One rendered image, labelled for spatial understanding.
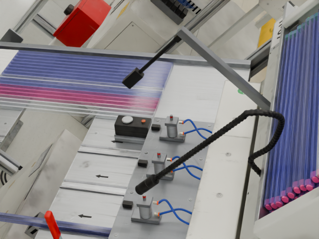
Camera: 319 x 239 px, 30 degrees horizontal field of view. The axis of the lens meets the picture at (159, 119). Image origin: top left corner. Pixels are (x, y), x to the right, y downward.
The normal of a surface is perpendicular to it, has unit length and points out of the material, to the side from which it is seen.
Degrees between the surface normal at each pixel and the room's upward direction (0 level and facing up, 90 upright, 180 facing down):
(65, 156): 0
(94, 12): 0
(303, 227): 90
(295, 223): 90
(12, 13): 0
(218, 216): 43
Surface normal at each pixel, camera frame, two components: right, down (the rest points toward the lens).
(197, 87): -0.06, -0.78
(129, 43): -0.22, 0.62
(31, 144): 0.62, -0.50
